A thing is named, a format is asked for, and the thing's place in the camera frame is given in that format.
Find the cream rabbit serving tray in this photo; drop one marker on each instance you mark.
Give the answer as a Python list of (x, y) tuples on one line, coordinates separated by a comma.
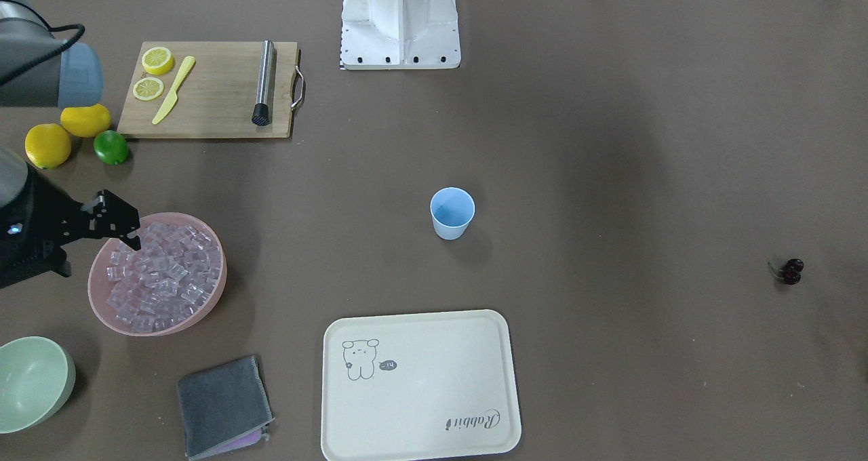
[(419, 386)]

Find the wooden cutting board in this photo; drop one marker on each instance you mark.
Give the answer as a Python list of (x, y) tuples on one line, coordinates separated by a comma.
[(218, 95)]

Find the grey folded cloth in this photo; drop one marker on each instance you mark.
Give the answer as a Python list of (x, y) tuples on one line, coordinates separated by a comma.
[(224, 408)]

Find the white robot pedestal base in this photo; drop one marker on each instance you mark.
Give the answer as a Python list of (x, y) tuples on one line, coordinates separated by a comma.
[(399, 35)]

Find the light blue plastic cup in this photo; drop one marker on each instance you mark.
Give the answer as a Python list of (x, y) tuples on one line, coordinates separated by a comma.
[(452, 209)]

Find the dark red cherry pair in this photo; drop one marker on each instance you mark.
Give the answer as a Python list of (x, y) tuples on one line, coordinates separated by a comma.
[(789, 273)]

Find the lemon half slice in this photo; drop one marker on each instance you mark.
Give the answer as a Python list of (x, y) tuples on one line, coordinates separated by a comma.
[(157, 60)]

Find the mint green bowl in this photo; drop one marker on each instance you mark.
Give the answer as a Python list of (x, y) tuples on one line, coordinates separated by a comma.
[(37, 378)]

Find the steel muddler black tip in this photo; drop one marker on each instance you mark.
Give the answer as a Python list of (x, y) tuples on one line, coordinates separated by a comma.
[(262, 111)]

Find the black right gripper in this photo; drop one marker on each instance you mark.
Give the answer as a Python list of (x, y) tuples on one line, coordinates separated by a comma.
[(42, 210)]

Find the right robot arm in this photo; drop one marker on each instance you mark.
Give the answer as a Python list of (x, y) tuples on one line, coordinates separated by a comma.
[(44, 65)]

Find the green lime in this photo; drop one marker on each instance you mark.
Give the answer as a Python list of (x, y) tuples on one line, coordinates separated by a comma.
[(111, 147)]

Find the pink bowl of ice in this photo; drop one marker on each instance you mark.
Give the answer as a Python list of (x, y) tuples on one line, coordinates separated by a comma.
[(171, 283)]

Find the yellow plastic knife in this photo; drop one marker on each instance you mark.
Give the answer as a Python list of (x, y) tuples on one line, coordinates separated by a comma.
[(171, 98)]

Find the yellow lemon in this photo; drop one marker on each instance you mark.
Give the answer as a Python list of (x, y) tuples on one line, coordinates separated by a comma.
[(47, 145), (86, 121)]

